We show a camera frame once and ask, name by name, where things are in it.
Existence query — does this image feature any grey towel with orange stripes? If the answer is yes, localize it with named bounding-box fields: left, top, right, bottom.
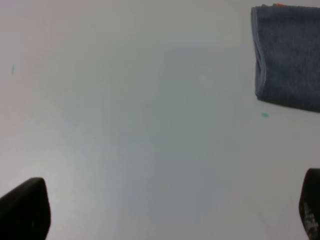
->
left=250, top=4, right=320, bottom=112

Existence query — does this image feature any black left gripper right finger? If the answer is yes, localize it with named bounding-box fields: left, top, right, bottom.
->
left=299, top=168, right=320, bottom=240

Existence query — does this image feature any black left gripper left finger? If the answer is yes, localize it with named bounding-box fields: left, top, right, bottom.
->
left=0, top=177, right=51, bottom=240

